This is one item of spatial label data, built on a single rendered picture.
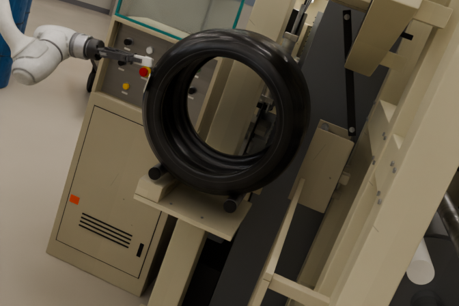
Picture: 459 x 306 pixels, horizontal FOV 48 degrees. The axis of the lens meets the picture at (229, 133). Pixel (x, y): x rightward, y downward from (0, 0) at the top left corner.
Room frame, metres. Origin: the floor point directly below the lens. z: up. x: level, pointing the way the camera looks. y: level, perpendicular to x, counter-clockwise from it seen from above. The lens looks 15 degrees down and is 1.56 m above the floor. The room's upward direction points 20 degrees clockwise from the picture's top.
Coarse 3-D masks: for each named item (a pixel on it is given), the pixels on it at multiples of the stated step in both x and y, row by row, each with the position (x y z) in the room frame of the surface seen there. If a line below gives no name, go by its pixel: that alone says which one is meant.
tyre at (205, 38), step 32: (224, 32) 1.64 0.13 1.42; (160, 64) 1.65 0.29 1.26; (192, 64) 1.88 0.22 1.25; (256, 64) 1.58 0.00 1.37; (288, 64) 1.62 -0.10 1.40; (160, 96) 1.62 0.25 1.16; (288, 96) 1.57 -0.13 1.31; (160, 128) 1.61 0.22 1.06; (192, 128) 1.88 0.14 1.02; (288, 128) 1.56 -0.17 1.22; (160, 160) 1.64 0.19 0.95; (192, 160) 1.83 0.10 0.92; (224, 160) 1.85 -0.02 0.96; (256, 160) 1.83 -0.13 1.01; (288, 160) 1.58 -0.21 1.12; (224, 192) 1.59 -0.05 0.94
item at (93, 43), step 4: (92, 40) 1.77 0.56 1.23; (96, 40) 1.77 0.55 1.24; (100, 40) 1.78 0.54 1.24; (88, 44) 1.75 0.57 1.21; (92, 44) 1.75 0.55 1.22; (96, 44) 1.75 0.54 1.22; (100, 44) 1.78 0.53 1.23; (104, 44) 1.80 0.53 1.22; (88, 48) 1.75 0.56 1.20; (92, 48) 1.75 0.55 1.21; (96, 48) 1.75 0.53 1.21; (100, 48) 1.75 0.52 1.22; (88, 52) 1.75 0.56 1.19; (92, 52) 1.75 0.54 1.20; (96, 52) 1.74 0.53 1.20; (88, 56) 1.76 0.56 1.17; (92, 56) 1.75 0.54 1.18; (96, 56) 1.76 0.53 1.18; (96, 60) 1.77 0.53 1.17
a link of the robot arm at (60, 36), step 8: (40, 32) 1.77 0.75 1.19; (48, 32) 1.75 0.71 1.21; (56, 32) 1.76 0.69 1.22; (64, 32) 1.77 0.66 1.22; (72, 32) 1.78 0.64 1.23; (48, 40) 1.72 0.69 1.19; (56, 40) 1.73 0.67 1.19; (64, 40) 1.75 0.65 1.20; (64, 48) 1.74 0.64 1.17; (64, 56) 1.75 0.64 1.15
